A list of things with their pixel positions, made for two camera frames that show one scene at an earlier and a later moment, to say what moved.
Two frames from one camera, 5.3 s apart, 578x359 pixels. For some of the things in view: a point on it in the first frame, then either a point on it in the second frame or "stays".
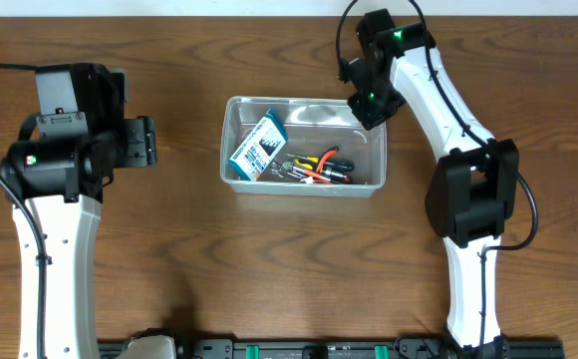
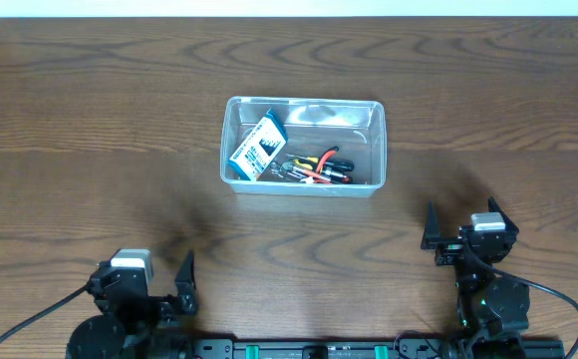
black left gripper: (140, 141) to (158, 304)
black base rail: (407, 347) stays
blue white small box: (263, 142) stays
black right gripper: (374, 111) to (457, 241)
